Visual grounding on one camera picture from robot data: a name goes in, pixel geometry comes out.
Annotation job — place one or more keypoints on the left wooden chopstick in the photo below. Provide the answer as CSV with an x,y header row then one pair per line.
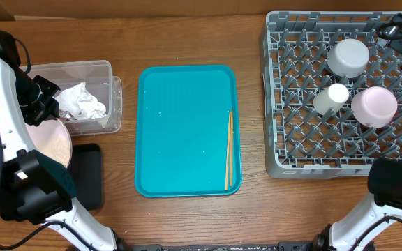
x,y
227,155

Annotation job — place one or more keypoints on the grey shallow bowl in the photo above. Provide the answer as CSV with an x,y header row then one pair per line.
x,y
348,58

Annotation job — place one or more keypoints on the right wooden chopstick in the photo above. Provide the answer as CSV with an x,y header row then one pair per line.
x,y
231,149

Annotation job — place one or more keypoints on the large white dinner plate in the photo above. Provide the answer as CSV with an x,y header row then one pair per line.
x,y
52,139

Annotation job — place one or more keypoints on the wooden chopstick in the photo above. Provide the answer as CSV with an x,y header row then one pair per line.
x,y
227,155
231,149

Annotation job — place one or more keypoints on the teal plastic serving tray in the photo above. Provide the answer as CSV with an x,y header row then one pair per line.
x,y
181,131

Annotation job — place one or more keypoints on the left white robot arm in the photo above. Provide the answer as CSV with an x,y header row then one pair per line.
x,y
33,186

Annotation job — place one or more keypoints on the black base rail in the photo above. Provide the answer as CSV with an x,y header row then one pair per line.
x,y
281,246

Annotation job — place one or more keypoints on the black plastic tray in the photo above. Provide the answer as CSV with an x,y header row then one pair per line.
x,y
86,169

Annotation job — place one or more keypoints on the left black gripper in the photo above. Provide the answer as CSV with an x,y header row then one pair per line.
x,y
35,117

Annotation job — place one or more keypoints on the grey dishwasher rack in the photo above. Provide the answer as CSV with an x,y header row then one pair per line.
x,y
300,142

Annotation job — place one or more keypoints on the clear plastic waste bin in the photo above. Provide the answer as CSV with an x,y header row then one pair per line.
x,y
100,82

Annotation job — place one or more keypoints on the white napkin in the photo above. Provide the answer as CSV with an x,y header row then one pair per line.
x,y
77,104

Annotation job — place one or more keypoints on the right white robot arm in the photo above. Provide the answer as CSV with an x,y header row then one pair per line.
x,y
382,205

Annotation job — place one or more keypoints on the white paper cup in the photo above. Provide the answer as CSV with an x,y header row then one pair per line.
x,y
333,97

